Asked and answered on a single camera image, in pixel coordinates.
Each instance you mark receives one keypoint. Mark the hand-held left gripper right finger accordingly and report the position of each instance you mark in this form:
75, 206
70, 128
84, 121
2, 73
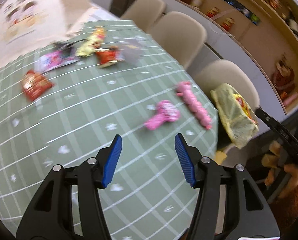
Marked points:
185, 160

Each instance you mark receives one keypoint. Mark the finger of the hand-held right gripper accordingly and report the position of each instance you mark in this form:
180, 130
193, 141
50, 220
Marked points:
270, 122

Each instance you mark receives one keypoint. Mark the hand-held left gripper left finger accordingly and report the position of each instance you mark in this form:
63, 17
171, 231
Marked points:
112, 160

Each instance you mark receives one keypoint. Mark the black waste bin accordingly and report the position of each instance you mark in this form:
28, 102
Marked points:
223, 140

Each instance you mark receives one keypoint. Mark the pink toy packet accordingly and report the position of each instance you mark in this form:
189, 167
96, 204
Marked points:
164, 112

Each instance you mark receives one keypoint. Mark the dark red striped packet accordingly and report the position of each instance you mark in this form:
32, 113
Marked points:
107, 56

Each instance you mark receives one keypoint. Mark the pink purple snack packet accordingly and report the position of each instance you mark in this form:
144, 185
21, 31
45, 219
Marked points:
56, 60

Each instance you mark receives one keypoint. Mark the yellow red snack packet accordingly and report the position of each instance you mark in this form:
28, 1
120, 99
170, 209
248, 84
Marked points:
87, 46

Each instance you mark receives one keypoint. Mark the dark snack packet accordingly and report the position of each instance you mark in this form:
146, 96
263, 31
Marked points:
64, 46

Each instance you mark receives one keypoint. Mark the person's right hand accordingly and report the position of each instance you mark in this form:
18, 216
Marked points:
292, 180

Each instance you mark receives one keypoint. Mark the yellow cushion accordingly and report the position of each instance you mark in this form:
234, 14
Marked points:
220, 157

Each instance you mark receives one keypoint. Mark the green checked tablecloth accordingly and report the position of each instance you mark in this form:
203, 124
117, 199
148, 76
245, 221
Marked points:
89, 120

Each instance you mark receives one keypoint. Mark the large brown pearl flower bag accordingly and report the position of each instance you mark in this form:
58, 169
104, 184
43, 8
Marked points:
283, 75

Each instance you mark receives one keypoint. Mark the pink caterpillar toy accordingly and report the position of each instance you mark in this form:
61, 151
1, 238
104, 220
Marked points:
193, 102

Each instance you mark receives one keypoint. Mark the beige chair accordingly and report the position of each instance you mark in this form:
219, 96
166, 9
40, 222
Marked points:
181, 37
226, 73
144, 12

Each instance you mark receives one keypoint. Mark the panda bottle holder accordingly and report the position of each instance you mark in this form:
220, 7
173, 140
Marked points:
293, 26

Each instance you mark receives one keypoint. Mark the green charger plug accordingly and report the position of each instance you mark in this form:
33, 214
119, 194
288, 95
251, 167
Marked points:
255, 19

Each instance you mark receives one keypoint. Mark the red seated figurine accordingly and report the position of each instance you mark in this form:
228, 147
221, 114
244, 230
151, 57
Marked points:
212, 12
227, 23

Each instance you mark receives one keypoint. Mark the red fortune god figurine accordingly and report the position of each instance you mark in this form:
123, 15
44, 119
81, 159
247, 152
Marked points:
275, 2

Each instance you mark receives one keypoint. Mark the white lidded cup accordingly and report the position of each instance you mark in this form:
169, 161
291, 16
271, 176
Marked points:
197, 1

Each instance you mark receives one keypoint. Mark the cream cartoon print food cover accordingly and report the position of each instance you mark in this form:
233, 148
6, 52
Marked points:
26, 17

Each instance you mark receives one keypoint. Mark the beige wall shelf cabinet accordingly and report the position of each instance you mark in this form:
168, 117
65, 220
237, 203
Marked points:
261, 37

